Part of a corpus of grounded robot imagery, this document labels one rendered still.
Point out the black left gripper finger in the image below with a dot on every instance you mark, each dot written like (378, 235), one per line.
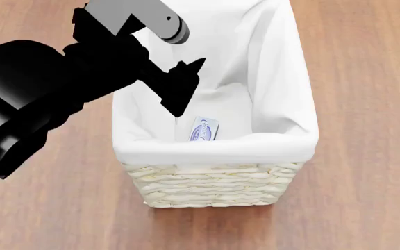
(177, 93)
(187, 68)

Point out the cream cheese box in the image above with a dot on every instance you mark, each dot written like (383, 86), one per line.
(204, 130)

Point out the white cloth basket liner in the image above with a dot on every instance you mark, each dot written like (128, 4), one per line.
(255, 86)

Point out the cream woven wicker basket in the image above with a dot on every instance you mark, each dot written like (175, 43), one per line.
(214, 186)

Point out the grey gripper camera mount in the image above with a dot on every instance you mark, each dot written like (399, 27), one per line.
(151, 18)

